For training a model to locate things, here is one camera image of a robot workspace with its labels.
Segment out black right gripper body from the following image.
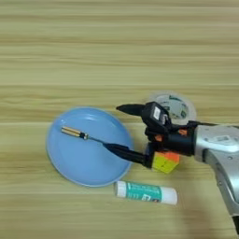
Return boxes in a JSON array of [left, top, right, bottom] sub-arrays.
[[144, 120, 198, 169]]

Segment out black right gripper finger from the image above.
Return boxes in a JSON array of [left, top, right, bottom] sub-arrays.
[[103, 143, 151, 169], [116, 104, 148, 118]]

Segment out colourful stickerless puzzle cube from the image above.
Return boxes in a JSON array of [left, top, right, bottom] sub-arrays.
[[151, 150, 181, 175]]

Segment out green and white glue stick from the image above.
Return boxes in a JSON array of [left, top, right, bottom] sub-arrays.
[[114, 180, 178, 206]]

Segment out small brass handle screwdriver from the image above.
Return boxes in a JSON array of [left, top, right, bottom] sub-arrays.
[[60, 125, 108, 146]]

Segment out black box with white label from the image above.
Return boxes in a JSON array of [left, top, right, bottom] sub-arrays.
[[140, 101, 173, 135]]

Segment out clear adhesive tape roll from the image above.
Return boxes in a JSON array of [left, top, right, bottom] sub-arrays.
[[145, 91, 198, 126]]

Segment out round blue plate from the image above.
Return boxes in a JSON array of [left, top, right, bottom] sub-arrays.
[[46, 106, 134, 188]]

